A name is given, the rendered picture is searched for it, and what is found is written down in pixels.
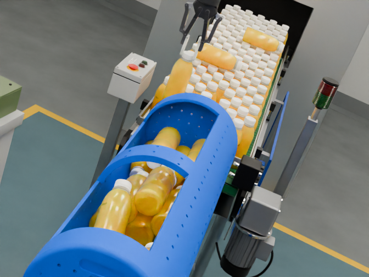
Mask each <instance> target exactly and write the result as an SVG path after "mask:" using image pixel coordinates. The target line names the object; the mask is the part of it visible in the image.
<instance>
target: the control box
mask: <svg viewBox="0 0 369 277"><path fill-rule="evenodd" d="M133 58H134V59H136V60H134V59H133ZM143 60H146V61H147V62H148V64H147V65H145V67H144V68H143V67H141V66H139V63H141V62H142V61H143ZM129 64H135V65H137V66H138V69H136V70H132V69H130V67H129V66H128V65H129ZM155 67H156V62H154V61H152V60H150V59H147V58H145V57H142V56H139V55H137V54H135V53H131V54H129V55H128V56H127V57H126V58H125V59H124V60H123V61H122V62H121V63H119V64H118V65H117V66H116V67H115V69H114V73H113V75H112V78H111V81H110V84H109V88H108V91H107V93H108V94H110V95H113V96H115V97H118V98H120V99H123V100H125V101H127V102H130V103H132V104H134V103H135V101H136V100H137V99H138V98H139V97H140V96H141V94H142V93H143V92H144V91H145V90H146V89H147V88H148V86H149V84H150V81H151V79H152V76H153V73H154V69H155Z"/></svg>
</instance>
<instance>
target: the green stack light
mask: <svg viewBox="0 0 369 277"><path fill-rule="evenodd" d="M332 99H333V97H329V96H326V95H323V94H322V93H320V92H319V91H318V90H317V91H316V93H315V95H314V98H313V100H312V103H313V104H314V105H316V106H318V107H320V108H323V109H328V108H329V105H330V103H331V101H332Z"/></svg>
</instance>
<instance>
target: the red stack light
mask: <svg viewBox="0 0 369 277"><path fill-rule="evenodd" d="M337 89H338V86H337V87H334V86H331V85H328V84H326V83H325V82H324V81H323V80H321V82H320V85H319V87H318V91H319V92H320V93H322V94H323V95H326V96H329V97H334V95H335V93H336V91H337Z"/></svg>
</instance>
